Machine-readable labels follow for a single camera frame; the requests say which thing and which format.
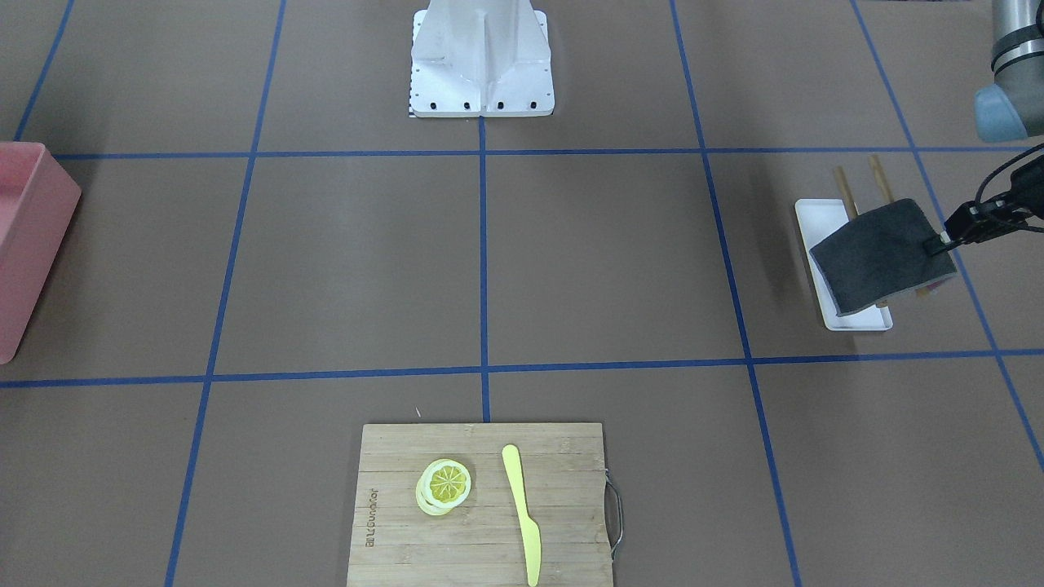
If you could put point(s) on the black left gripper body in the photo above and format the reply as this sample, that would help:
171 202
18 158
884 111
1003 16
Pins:
972 222

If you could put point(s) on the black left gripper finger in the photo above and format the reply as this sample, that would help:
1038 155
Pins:
972 223

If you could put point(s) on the dark grey cloth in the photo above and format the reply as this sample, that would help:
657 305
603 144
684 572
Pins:
907 227

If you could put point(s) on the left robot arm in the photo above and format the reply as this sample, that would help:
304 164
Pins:
1008 110

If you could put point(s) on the white rectangular tray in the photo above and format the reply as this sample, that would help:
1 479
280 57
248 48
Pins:
817 218

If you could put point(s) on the yellow plastic knife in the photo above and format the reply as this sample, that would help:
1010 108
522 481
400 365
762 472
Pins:
530 532

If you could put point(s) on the wooden cutting board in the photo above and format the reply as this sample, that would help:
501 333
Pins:
560 467

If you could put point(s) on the yellow lemon slice toy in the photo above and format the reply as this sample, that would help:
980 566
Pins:
443 485

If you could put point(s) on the pink plastic bin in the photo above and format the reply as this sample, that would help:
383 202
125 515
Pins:
38 200

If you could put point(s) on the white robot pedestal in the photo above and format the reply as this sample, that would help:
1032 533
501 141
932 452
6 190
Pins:
474 59

